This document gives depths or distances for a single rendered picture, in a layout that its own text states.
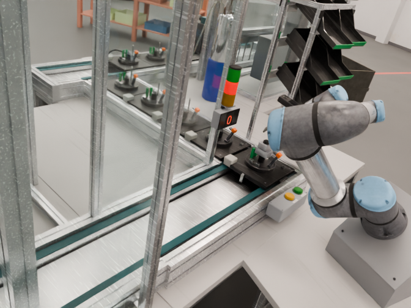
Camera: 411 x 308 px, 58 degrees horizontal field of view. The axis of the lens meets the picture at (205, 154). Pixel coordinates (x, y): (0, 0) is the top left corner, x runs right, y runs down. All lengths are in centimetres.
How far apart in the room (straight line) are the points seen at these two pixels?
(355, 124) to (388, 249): 60
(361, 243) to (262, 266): 36
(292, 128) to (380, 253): 65
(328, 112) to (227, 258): 67
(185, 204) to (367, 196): 65
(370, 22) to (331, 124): 1185
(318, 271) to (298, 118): 68
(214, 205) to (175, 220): 20
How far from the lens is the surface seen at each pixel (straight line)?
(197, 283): 128
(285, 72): 183
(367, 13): 1289
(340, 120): 96
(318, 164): 112
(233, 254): 140
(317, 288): 142
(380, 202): 128
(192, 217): 142
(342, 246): 151
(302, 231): 161
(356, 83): 526
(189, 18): 69
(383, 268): 144
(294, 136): 98
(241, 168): 165
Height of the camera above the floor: 183
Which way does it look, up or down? 30 degrees down
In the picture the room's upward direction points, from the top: 12 degrees clockwise
